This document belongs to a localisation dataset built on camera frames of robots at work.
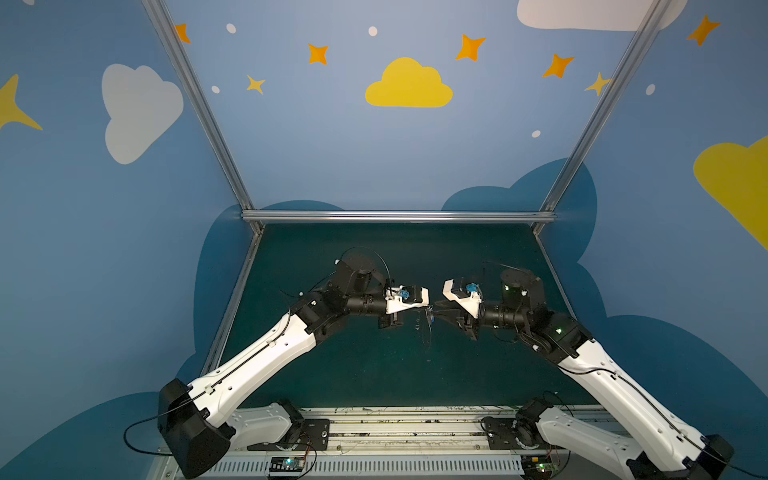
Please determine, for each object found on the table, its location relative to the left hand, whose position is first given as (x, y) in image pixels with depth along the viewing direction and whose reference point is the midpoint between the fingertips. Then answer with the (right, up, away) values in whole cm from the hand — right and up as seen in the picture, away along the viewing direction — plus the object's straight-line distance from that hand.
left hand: (424, 301), depth 65 cm
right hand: (+4, -1, +2) cm, 5 cm away
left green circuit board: (-32, -40, +5) cm, 52 cm away
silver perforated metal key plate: (+1, -7, +5) cm, 8 cm away
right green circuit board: (+28, -42, +7) cm, 51 cm away
